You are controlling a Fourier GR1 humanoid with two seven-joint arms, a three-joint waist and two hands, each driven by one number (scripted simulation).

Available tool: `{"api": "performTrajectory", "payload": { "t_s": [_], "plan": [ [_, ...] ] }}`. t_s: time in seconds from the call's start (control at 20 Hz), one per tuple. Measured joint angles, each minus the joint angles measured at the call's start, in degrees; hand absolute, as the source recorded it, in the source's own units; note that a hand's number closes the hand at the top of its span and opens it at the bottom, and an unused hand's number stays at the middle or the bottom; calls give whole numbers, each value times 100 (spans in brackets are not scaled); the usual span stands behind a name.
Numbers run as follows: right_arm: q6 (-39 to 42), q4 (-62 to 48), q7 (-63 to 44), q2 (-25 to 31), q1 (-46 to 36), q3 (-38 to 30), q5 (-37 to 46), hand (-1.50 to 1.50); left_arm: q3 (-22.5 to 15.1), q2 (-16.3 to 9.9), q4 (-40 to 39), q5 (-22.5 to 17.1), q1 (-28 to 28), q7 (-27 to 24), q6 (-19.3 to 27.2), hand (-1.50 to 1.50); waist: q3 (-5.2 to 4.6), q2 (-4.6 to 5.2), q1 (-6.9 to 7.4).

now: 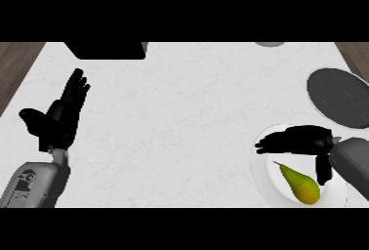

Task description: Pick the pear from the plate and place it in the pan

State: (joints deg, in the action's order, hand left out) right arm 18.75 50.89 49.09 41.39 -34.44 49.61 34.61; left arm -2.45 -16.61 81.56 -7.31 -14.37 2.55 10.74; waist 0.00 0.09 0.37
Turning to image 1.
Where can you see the green yellow pear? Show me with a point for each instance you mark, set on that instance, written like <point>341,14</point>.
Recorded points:
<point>299,185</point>

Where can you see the grey round object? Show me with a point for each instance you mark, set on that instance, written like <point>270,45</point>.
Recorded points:
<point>270,44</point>

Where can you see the white plate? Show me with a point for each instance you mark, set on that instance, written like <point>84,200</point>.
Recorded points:
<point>296,192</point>

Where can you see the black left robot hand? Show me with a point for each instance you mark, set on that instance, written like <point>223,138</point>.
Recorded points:
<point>59,114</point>

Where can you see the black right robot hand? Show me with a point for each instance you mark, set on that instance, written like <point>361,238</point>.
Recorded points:
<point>296,140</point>

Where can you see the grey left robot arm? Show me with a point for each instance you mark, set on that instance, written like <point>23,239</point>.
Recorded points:
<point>35,182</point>

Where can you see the black appliance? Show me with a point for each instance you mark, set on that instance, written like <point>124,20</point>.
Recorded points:
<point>108,50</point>

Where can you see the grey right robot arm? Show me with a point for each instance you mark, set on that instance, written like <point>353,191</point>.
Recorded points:
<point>353,162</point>

